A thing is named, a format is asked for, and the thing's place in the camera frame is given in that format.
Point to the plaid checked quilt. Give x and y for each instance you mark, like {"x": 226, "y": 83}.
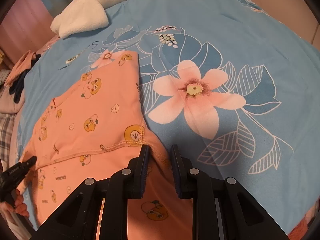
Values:
{"x": 6, "y": 129}

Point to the mauve pillow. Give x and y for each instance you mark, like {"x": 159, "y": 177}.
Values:
{"x": 7, "y": 104}

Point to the person's left hand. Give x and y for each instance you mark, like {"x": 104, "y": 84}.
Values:
{"x": 19, "y": 207}

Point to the dark navy folded garment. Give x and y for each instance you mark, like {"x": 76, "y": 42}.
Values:
{"x": 17, "y": 86}

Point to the white fluffy plush toy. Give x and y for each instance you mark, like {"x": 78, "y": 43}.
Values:
{"x": 81, "y": 16}

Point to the blue floral blanket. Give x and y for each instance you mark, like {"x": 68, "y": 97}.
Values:
{"x": 235, "y": 89}

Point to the orange cartoon print baby garment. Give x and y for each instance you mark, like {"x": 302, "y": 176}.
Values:
{"x": 94, "y": 130}

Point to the folded peach garment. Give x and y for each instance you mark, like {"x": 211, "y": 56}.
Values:
{"x": 21, "y": 65}

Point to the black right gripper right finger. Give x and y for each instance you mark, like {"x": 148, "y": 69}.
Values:
{"x": 222, "y": 209}

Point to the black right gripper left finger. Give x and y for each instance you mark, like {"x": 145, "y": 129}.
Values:
{"x": 98, "y": 209}

